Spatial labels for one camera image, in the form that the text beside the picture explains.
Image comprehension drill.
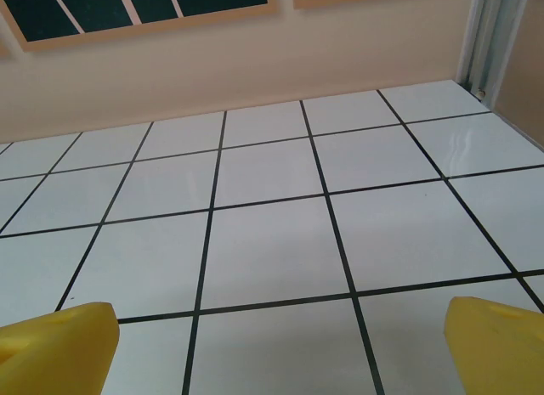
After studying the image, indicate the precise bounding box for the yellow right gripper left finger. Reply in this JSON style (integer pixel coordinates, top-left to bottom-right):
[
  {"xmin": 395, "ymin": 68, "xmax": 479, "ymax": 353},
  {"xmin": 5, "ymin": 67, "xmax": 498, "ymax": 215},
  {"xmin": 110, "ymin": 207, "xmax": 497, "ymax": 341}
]
[{"xmin": 0, "ymin": 302, "xmax": 121, "ymax": 395}]

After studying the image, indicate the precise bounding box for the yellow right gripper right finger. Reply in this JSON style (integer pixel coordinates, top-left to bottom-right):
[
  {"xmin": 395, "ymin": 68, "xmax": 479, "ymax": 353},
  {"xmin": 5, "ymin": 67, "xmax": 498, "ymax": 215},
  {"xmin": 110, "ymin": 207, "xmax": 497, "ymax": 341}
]
[{"xmin": 444, "ymin": 296, "xmax": 544, "ymax": 395}]

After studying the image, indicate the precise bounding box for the aluminium corner post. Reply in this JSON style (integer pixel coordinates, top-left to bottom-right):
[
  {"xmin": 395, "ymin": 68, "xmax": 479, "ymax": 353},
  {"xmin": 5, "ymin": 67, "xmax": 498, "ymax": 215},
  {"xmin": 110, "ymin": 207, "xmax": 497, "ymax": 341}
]
[{"xmin": 457, "ymin": 0, "xmax": 533, "ymax": 112}]

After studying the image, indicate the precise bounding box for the pink flowers wall panel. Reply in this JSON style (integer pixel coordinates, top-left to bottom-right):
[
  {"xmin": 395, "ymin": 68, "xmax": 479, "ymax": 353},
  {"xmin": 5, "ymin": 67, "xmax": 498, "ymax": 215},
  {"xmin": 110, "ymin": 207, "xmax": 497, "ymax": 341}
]
[{"xmin": 0, "ymin": 0, "xmax": 282, "ymax": 54}]

